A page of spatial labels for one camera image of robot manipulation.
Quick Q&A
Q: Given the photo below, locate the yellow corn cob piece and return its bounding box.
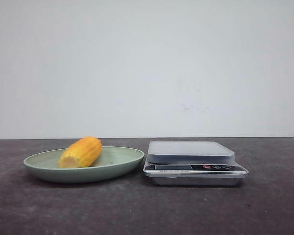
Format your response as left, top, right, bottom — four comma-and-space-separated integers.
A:
57, 136, 102, 168

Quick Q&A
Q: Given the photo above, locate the silver digital kitchen scale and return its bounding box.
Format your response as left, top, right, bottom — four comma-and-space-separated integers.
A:
143, 141, 249, 186

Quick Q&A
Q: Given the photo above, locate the green shallow plate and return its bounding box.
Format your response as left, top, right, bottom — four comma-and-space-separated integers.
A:
24, 146, 145, 184

